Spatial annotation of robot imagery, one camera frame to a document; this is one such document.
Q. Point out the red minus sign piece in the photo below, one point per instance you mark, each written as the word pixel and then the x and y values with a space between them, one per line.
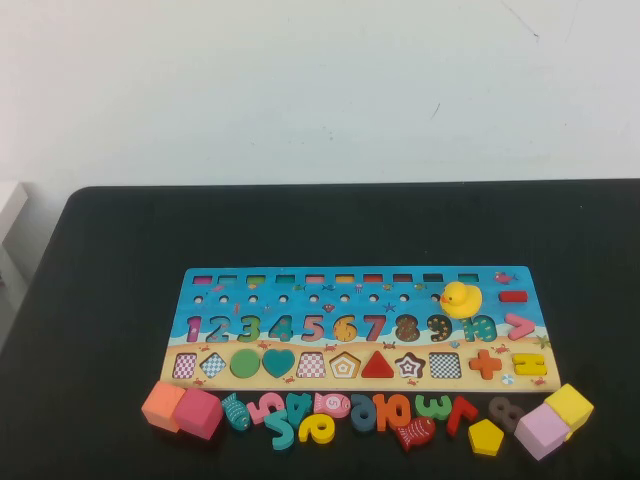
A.
pixel 513 297

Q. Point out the green circle piece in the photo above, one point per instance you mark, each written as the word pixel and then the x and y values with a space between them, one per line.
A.
pixel 245 364

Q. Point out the red number seven piece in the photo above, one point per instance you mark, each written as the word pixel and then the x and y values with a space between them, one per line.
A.
pixel 457 420

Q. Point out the orange foam cube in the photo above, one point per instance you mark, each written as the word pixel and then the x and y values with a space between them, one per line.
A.
pixel 161 405

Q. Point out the brown number eight piece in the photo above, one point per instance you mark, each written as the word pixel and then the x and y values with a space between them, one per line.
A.
pixel 492 407

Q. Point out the green number four piece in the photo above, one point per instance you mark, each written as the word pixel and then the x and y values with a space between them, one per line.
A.
pixel 302 407

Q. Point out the teal wooden fish piece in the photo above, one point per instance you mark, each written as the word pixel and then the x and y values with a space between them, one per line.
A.
pixel 237 412

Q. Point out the red wooden fish piece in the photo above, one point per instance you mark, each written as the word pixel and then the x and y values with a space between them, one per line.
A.
pixel 415 434

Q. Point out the colourful wooden number puzzle board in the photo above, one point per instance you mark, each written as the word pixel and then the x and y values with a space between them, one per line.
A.
pixel 220 345

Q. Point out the teal heart piece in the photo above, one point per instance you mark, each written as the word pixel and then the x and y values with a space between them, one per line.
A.
pixel 278 361

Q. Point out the green number three piece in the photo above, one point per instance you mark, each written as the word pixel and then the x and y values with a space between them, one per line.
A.
pixel 422 405

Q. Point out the orange plus sign piece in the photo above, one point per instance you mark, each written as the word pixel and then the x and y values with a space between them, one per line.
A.
pixel 485 364

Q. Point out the lilac foam cube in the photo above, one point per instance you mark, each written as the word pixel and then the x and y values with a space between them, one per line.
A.
pixel 540 430

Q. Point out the pink greater-than sign piece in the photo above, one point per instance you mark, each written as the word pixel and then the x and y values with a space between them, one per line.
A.
pixel 525 326

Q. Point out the yellow rubber duck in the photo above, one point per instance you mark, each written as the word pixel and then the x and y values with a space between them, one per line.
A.
pixel 462 300

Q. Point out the pink wooden fish piece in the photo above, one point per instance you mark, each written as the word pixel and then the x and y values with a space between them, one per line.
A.
pixel 334 402

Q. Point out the yellow pentagon piece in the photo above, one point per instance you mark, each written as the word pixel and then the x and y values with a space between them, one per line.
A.
pixel 486 437

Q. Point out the pink number five piece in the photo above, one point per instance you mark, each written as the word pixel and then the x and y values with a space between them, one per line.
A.
pixel 256 412

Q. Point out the yellow equals sign piece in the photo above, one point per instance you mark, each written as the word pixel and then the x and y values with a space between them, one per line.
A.
pixel 527 358

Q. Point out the pink wooden cube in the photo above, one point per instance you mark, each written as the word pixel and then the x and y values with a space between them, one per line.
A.
pixel 197 412

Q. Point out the orange-red number ten piece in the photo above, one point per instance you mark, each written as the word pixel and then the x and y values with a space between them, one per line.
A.
pixel 382 412

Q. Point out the red triangle piece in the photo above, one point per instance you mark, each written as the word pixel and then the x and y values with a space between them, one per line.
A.
pixel 377 369

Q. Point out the yellow number six piece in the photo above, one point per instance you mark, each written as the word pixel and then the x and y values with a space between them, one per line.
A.
pixel 306 435

